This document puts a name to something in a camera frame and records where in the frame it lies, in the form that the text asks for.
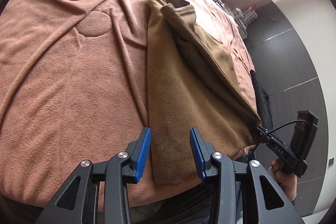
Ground brown t-shirt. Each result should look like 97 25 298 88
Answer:
147 0 260 185

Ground person's right hand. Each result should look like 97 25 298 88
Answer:
268 158 297 204

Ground pink terry bed blanket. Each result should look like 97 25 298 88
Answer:
1 0 256 207

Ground items beside bed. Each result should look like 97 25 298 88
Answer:
226 4 258 40

